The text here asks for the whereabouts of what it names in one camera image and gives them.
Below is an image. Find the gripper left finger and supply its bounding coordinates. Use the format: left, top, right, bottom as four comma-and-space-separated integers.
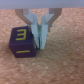
14, 8, 43, 50

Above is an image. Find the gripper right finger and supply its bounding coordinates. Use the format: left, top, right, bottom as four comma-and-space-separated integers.
40, 8, 62, 50

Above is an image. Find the purple block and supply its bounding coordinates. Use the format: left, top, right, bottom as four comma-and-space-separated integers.
8, 27, 40, 59

